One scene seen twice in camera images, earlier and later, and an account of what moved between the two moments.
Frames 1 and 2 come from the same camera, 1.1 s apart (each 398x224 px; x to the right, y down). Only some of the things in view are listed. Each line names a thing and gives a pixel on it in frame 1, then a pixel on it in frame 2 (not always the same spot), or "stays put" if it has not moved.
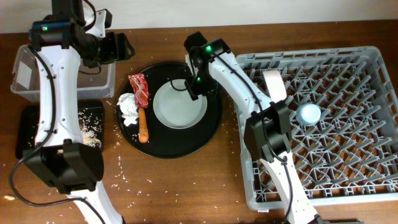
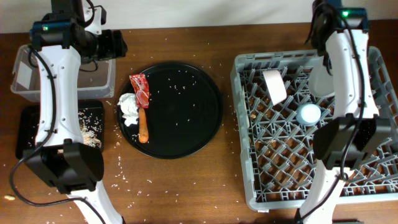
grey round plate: x=174 y=106 to x=321 y=82
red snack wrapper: x=140 y=88 stays put
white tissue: x=127 y=102 stays put
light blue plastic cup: x=308 y=114 stays put
